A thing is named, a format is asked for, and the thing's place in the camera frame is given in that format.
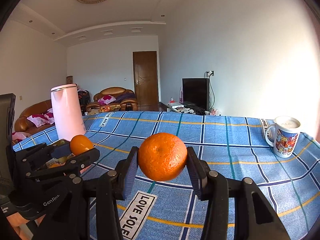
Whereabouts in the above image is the floral pink cushion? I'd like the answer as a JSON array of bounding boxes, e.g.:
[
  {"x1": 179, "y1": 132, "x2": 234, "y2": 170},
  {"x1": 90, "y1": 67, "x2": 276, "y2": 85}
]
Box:
[{"x1": 27, "y1": 108, "x2": 55, "y2": 128}]

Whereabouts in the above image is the pink bottle by television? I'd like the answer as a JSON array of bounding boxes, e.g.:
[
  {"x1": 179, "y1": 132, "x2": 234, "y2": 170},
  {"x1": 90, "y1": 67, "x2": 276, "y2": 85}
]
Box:
[{"x1": 179, "y1": 87, "x2": 183, "y2": 103}]

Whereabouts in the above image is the blue plaid tablecloth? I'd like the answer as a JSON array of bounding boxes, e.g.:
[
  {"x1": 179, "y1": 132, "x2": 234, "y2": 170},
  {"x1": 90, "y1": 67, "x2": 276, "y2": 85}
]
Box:
[{"x1": 12, "y1": 110, "x2": 320, "y2": 240}]

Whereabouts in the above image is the brown leather sofa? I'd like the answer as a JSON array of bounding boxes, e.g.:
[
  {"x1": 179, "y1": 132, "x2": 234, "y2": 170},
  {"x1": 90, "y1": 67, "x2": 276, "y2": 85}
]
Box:
[{"x1": 14, "y1": 99, "x2": 54, "y2": 135}]

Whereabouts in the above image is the black television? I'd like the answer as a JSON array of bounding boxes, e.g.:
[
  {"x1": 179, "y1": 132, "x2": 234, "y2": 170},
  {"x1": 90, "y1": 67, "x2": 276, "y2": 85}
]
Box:
[{"x1": 182, "y1": 77, "x2": 209, "y2": 111}]

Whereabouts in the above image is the textured mandarin orange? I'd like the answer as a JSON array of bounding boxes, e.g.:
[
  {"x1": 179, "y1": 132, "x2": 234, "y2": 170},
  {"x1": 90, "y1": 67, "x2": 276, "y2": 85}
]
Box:
[{"x1": 138, "y1": 133, "x2": 187, "y2": 181}]

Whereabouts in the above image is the white cartoon mug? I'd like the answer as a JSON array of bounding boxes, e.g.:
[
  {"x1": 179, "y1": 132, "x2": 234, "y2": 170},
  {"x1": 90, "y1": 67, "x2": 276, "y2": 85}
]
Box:
[{"x1": 265, "y1": 116, "x2": 300, "y2": 158}]

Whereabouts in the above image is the left hand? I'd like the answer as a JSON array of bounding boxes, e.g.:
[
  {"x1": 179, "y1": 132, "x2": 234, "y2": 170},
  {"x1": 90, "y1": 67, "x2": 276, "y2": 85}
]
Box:
[{"x1": 7, "y1": 213, "x2": 31, "y2": 240}]

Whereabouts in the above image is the small smooth orange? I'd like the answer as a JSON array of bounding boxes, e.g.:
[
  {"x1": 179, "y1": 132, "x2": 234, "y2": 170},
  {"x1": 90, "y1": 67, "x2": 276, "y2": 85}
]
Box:
[{"x1": 69, "y1": 135, "x2": 94, "y2": 155}]

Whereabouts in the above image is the wall socket with cable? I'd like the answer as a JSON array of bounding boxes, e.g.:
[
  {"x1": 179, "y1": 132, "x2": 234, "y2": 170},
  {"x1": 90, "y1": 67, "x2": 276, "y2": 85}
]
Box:
[{"x1": 204, "y1": 70, "x2": 215, "y2": 111}]

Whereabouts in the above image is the large orange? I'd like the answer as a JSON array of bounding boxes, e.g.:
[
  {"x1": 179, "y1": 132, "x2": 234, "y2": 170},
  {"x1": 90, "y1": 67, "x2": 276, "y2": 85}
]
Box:
[{"x1": 48, "y1": 163, "x2": 61, "y2": 168}]

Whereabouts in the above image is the brown wooden door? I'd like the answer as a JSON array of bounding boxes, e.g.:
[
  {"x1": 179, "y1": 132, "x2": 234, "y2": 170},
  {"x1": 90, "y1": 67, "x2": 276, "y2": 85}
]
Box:
[{"x1": 132, "y1": 51, "x2": 159, "y2": 109}]

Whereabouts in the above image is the pink electric kettle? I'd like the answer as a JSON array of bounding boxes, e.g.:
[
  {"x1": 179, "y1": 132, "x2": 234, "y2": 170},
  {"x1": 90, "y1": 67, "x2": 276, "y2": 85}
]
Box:
[{"x1": 50, "y1": 83, "x2": 86, "y2": 141}]

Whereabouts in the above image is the brown leather armchair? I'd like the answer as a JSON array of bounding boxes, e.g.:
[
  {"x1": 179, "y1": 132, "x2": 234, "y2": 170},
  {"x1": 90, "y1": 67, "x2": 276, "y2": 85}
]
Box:
[{"x1": 86, "y1": 87, "x2": 138, "y2": 112}]

